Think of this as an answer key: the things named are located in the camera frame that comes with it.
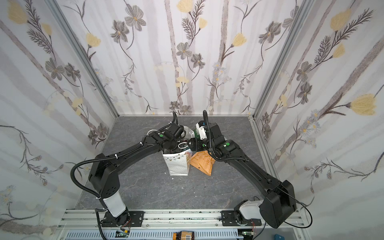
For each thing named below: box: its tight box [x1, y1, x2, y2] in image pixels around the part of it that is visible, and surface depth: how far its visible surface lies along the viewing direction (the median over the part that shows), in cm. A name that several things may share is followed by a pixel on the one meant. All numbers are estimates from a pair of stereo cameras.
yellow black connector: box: [172, 230, 195, 240], surface depth 68 cm
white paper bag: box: [161, 148, 193, 176], surface depth 76 cm
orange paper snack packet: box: [190, 150, 216, 176], surface depth 92 cm
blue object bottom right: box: [274, 233, 285, 240], surface depth 69 cm
